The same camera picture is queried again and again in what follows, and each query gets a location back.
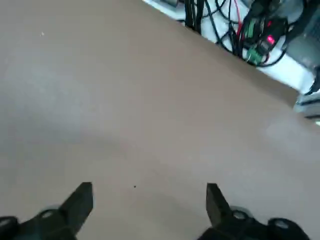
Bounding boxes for black cable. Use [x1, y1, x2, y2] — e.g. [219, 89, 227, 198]
[258, 46, 289, 68]
[184, 0, 204, 29]

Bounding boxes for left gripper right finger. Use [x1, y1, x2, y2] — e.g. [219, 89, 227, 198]
[197, 182, 311, 240]

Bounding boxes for black module with red display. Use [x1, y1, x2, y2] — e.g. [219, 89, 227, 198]
[257, 18, 289, 55]

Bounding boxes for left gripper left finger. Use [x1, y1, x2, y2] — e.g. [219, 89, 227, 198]
[0, 181, 94, 240]

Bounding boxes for green terminal block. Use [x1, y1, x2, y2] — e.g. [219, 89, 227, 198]
[243, 18, 266, 39]
[245, 44, 266, 63]

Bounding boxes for red cable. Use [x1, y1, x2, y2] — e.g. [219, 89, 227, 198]
[233, 0, 244, 36]

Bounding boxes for white side table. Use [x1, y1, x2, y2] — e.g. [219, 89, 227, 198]
[142, 0, 320, 96]

